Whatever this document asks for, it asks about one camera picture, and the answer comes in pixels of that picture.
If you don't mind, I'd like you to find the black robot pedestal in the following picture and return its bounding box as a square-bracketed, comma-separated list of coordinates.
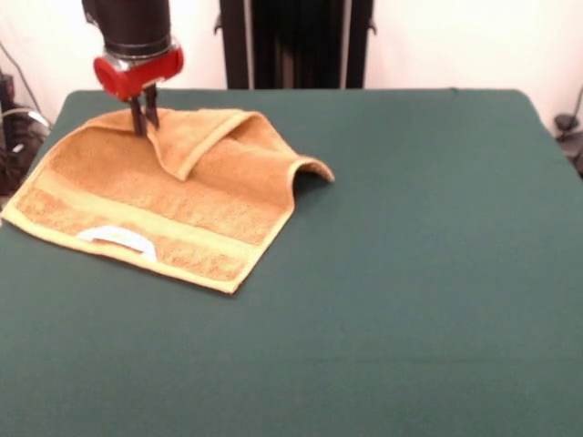
[212, 0, 379, 90]

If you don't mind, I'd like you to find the orange terry towel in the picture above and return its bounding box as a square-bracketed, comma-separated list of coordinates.
[0, 107, 336, 296]

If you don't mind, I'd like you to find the dark green table cloth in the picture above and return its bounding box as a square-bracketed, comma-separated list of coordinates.
[0, 87, 583, 437]

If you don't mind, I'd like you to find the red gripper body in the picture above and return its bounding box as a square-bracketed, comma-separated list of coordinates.
[93, 45, 187, 101]

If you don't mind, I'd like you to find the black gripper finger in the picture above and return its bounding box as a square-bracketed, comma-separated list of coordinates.
[144, 84, 160, 129]
[128, 95, 148, 137]

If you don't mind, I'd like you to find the dark round stand base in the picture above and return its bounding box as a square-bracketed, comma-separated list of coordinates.
[553, 113, 583, 178]

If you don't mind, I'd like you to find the black equipment with cables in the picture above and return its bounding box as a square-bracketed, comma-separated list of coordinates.
[0, 72, 51, 197]

